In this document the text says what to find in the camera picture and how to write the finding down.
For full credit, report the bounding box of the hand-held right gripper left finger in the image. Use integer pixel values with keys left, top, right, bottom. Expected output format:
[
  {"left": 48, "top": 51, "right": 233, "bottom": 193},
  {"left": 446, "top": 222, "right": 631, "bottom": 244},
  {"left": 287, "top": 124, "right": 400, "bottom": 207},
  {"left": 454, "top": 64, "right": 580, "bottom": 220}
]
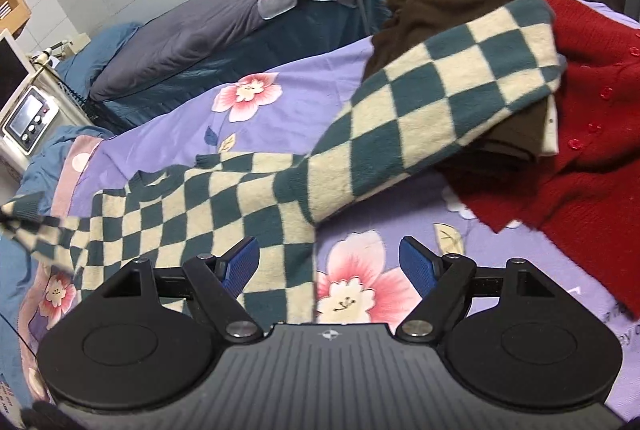
[{"left": 92, "top": 237, "right": 264, "bottom": 344}]

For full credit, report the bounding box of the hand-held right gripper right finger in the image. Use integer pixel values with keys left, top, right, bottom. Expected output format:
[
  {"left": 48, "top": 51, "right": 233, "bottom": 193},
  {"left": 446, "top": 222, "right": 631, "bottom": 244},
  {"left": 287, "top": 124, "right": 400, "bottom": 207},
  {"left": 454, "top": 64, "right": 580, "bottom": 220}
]
[{"left": 396, "top": 236, "right": 568, "bottom": 343}]

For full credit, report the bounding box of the green cream checkered sweater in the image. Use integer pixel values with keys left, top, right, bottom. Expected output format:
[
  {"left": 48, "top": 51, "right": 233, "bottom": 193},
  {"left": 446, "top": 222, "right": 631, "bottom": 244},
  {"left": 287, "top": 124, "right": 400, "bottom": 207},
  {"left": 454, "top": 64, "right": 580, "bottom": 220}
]
[{"left": 0, "top": 0, "right": 568, "bottom": 326}]

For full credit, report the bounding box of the purple floral bedsheet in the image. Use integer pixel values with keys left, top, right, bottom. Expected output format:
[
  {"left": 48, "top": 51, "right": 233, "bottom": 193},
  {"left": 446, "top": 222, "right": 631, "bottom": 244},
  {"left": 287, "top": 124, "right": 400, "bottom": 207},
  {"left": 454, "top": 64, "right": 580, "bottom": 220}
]
[{"left": 0, "top": 35, "right": 640, "bottom": 421}]

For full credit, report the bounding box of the cream cloth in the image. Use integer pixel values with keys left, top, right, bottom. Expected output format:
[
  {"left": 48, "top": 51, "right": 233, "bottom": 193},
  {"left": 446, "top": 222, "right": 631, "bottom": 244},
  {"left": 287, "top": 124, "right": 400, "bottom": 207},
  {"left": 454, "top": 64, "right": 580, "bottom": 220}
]
[{"left": 537, "top": 97, "right": 561, "bottom": 157}]

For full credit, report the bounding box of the red knit cardigan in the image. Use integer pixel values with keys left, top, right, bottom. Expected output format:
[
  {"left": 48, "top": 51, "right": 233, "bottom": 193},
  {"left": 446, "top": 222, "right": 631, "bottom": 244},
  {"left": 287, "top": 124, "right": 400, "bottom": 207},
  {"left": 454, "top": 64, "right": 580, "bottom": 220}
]
[{"left": 440, "top": 0, "right": 640, "bottom": 316}]

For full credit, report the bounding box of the grey quilt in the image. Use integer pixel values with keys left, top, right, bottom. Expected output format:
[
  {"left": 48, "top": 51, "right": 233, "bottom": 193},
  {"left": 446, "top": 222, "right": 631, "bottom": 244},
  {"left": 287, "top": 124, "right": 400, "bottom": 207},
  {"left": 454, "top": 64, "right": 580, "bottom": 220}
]
[{"left": 89, "top": 0, "right": 301, "bottom": 103}]

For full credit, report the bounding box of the dark blue quilt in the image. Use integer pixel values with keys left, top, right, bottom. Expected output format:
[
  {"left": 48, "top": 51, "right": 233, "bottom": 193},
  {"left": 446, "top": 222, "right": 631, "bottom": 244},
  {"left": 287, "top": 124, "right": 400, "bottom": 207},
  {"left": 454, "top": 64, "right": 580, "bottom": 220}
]
[{"left": 100, "top": 0, "right": 396, "bottom": 131}]

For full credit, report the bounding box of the white machine with control panel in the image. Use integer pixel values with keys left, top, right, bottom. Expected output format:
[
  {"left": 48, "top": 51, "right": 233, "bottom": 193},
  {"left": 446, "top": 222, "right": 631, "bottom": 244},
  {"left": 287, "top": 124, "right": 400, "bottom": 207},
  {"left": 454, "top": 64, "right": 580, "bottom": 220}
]
[{"left": 0, "top": 60, "right": 91, "bottom": 176}]

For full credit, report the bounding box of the light blue blanket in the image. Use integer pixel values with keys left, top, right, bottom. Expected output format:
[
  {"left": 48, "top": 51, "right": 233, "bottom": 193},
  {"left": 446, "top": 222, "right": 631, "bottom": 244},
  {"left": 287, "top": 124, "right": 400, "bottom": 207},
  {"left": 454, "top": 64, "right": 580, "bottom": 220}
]
[{"left": 0, "top": 22, "right": 146, "bottom": 311}]

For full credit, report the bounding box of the brown garment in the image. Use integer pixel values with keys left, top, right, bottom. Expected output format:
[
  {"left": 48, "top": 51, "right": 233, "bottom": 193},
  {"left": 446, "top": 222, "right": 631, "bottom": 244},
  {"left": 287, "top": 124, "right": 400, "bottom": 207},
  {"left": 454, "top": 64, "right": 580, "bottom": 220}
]
[{"left": 362, "top": 0, "right": 558, "bottom": 176}]

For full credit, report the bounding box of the white framed monitor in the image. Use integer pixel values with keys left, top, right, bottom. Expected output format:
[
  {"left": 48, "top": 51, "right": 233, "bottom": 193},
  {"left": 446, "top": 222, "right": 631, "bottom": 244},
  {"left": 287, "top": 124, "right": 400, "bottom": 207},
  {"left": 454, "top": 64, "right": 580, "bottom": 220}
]
[{"left": 0, "top": 28, "right": 36, "bottom": 111}]

